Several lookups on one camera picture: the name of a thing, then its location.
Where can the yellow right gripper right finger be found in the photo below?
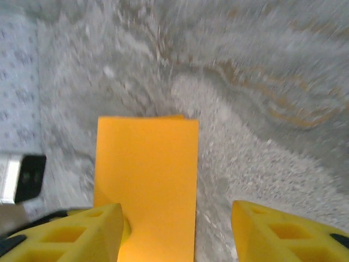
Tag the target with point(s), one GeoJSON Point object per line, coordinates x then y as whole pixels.
{"type": "Point", "coordinates": [272, 245]}

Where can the black and grey chessboard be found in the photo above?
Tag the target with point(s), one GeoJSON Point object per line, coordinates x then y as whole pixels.
{"type": "Point", "coordinates": [30, 177]}

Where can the orange paper sheet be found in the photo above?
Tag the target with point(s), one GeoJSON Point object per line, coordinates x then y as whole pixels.
{"type": "Point", "coordinates": [147, 163]}

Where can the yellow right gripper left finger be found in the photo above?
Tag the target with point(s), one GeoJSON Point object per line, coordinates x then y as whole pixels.
{"type": "Point", "coordinates": [68, 240]}

